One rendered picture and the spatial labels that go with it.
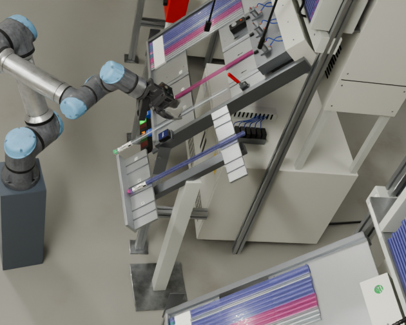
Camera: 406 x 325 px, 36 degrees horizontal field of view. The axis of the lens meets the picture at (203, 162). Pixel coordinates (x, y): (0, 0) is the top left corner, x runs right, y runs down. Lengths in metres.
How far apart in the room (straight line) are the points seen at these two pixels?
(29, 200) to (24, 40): 0.67
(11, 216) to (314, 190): 1.36
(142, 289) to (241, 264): 0.54
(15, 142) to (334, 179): 1.42
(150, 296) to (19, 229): 0.69
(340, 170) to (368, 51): 0.71
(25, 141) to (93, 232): 0.85
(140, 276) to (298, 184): 0.87
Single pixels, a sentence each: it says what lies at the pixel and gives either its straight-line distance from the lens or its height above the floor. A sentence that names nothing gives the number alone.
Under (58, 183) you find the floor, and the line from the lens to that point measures 3.35.
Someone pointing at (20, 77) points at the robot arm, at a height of 1.12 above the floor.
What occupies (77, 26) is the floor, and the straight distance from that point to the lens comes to 4.33.
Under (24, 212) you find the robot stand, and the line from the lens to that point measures 2.70.
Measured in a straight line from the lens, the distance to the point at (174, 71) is 2.83.
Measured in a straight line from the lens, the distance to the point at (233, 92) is 2.50.
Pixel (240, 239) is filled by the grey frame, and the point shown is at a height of 0.13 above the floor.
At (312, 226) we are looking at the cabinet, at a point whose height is 0.21.
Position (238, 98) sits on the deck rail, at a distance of 2.45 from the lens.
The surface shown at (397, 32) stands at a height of 1.41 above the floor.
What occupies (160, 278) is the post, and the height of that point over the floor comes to 0.12.
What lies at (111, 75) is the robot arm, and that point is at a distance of 2.10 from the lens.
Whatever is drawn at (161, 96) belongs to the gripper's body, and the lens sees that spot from 2.20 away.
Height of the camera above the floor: 2.59
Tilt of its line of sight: 46 degrees down
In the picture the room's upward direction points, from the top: 18 degrees clockwise
